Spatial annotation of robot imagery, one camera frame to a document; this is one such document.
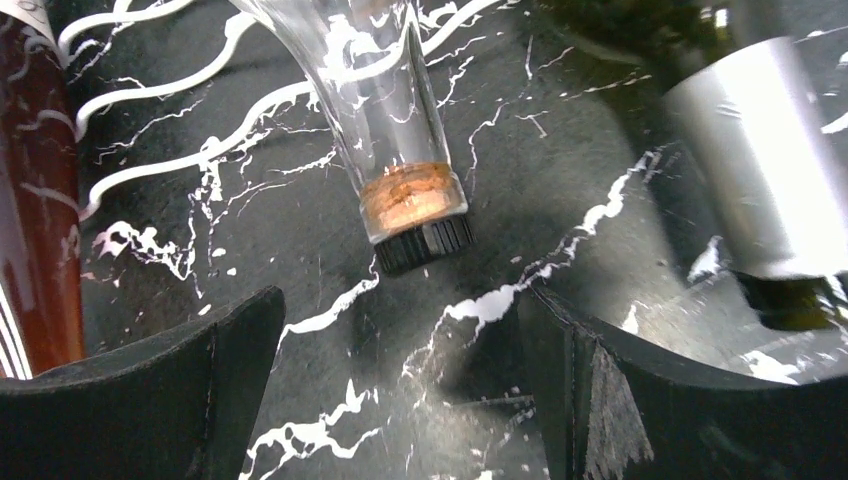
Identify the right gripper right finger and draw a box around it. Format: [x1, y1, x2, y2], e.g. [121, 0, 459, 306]
[517, 288, 847, 479]

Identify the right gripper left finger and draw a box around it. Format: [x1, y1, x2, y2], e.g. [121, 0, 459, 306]
[1, 286, 285, 479]

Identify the dark silver-capped wine bottle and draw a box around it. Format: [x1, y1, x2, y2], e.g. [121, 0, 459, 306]
[537, 1, 847, 330]

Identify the clear cork-stoppered bottle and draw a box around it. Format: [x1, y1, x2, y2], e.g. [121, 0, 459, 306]
[239, 0, 474, 276]

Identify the brown gold-capped bottle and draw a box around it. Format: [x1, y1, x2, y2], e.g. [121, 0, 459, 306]
[1, 1, 85, 380]

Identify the white wire wine rack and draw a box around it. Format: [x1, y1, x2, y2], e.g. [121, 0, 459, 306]
[57, 1, 493, 221]

